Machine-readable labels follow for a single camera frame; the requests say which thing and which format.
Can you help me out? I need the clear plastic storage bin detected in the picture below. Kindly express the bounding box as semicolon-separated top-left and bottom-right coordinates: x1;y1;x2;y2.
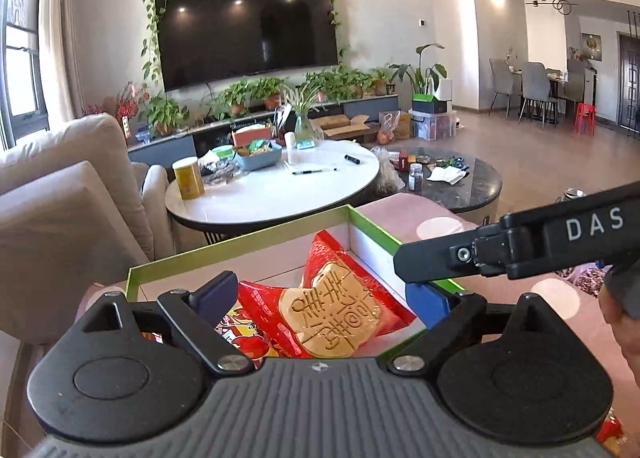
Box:
409;110;458;141

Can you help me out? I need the red yellow noodle snack bag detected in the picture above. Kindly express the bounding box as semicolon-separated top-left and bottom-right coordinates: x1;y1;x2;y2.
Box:
216;301;280;368

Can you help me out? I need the black yellow drink can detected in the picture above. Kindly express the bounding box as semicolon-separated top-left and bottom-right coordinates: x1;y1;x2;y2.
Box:
555;187;586;203

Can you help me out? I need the person's right hand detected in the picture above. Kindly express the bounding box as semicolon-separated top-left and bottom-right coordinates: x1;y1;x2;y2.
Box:
599;286;640;383

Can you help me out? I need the beige sofa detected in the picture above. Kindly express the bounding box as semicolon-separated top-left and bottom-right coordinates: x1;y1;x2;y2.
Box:
1;114;176;344

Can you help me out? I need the small brown jar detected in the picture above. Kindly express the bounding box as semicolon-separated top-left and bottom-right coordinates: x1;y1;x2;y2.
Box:
408;163;424;193

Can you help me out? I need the blue snack bowl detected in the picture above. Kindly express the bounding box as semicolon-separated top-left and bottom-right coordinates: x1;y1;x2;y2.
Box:
234;140;282;172

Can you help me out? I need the white round coffee table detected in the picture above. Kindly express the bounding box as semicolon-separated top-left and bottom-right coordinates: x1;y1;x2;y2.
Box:
165;140;380;235

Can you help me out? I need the pink dotted cloth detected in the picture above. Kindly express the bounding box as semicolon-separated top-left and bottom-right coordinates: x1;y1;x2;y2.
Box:
74;191;640;439

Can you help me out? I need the red plastic stool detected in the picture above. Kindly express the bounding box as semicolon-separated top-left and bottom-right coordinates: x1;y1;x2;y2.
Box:
574;102;597;137

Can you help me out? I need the open cardboard box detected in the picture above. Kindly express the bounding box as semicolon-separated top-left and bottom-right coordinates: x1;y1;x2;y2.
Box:
310;114;380;141

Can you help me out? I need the red cake snack packet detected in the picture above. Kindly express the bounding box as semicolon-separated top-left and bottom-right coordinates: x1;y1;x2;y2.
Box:
238;230;416;358

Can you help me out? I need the glass vase with plant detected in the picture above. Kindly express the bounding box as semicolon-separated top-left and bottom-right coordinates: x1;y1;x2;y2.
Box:
282;82;319;142

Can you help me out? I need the green rimmed cardboard box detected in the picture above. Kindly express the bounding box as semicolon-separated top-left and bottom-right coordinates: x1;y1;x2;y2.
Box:
125;206;406;304

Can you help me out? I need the dark round side table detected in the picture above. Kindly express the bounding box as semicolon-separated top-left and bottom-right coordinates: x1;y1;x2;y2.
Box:
387;145;503;224

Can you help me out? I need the wall mounted black television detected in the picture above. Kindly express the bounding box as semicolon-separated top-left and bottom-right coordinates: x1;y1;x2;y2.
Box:
156;0;337;91

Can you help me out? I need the grey dining chair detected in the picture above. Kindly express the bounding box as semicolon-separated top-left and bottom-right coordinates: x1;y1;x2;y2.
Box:
518;62;559;128

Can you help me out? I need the yellow cylindrical can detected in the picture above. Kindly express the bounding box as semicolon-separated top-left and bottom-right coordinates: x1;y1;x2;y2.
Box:
172;156;205;200

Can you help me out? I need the black marker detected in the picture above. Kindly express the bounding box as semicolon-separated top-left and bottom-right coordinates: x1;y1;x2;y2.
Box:
344;154;361;165

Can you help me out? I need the dark tv cabinet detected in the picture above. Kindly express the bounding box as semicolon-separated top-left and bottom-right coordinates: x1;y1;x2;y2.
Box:
128;94;400;169

